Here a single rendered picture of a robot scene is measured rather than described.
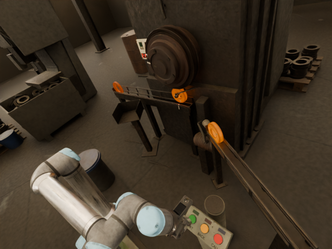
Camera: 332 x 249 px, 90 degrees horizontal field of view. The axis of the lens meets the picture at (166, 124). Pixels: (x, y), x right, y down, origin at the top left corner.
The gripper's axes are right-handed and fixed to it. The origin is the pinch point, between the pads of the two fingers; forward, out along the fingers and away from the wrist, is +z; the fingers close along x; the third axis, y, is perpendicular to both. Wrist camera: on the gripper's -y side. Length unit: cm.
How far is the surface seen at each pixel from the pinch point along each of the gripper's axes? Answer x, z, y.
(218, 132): -11, 9, -53
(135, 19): -101, -39, -108
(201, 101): -36, 12, -74
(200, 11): -37, -38, -107
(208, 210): 2.4, 17.9, -7.4
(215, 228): 11.7, 6.7, -3.3
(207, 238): 10.3, 6.6, 3.3
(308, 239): 42.9, -1.5, -20.3
